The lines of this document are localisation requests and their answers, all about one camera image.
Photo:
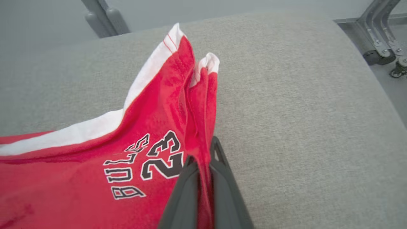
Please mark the grey fabric sofa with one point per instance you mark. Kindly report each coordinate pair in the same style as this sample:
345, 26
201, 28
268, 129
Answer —
302, 121

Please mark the bulky black caster wheel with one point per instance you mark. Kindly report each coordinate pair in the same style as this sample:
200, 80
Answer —
375, 58

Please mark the grey metal stand base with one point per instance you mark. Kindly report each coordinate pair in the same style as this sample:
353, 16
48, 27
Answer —
378, 25

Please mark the grey cylindrical post foot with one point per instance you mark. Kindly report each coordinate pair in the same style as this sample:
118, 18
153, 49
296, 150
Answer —
95, 25
117, 20

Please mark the small black caster wheel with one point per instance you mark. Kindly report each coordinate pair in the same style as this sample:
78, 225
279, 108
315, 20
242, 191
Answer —
398, 70

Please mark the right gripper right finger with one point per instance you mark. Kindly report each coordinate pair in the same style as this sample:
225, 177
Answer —
227, 197

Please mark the red Bulls basketball shorts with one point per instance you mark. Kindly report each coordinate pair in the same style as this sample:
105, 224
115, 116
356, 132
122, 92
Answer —
79, 178

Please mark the grey metal partition post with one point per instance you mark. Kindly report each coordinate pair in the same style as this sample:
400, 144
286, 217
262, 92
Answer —
95, 6

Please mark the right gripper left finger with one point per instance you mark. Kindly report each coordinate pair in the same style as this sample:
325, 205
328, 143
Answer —
184, 203

